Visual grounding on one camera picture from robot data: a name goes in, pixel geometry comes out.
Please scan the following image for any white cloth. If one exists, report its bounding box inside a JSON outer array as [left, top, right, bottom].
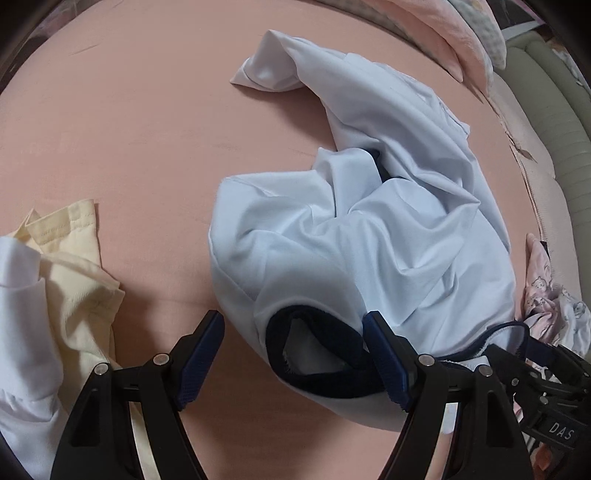
[[0, 235, 70, 476]]

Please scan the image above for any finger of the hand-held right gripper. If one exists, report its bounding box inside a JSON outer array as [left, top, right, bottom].
[[525, 338, 591, 389], [486, 344, 546, 412]]

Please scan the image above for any pink folded quilt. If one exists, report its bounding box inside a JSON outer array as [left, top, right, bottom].
[[318, 0, 509, 84]]

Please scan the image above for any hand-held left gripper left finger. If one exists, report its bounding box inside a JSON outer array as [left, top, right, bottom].
[[50, 310, 226, 480]]

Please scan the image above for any checked white pillow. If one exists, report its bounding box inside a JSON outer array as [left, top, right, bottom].
[[487, 71, 573, 296]]

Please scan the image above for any cream shirt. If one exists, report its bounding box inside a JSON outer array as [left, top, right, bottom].
[[18, 198, 155, 480]]

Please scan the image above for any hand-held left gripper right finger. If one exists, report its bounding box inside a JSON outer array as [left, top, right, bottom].
[[362, 310, 533, 480]]

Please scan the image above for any white T-shirt navy trim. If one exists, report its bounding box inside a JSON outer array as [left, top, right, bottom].
[[209, 28, 529, 432]]

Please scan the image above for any pink bed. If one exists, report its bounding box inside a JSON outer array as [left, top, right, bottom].
[[0, 0, 555, 480]]

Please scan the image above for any grey padded headboard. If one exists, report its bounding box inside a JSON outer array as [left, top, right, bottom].
[[501, 28, 591, 259]]

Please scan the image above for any pink printed pajamas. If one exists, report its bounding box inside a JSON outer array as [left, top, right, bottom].
[[524, 233, 591, 352]]

